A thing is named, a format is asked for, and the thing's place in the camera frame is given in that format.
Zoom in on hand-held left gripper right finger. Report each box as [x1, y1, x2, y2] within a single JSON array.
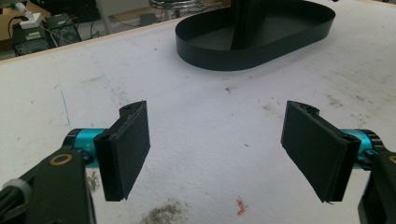
[[280, 100, 385, 203]]

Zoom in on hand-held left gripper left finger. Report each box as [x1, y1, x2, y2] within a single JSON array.
[[64, 100, 151, 203]]

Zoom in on small orange scrap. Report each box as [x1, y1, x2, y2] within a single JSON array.
[[234, 198, 249, 217]]

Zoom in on black stand with oval tray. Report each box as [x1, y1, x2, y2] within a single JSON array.
[[175, 0, 336, 72]]

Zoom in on white metal stand leg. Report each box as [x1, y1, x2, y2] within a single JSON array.
[[94, 0, 114, 35]]

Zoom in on black computer tower with plug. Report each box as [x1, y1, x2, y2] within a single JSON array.
[[11, 22, 51, 58]]

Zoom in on white power adapter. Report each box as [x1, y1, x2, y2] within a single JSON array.
[[19, 10, 44, 30]]

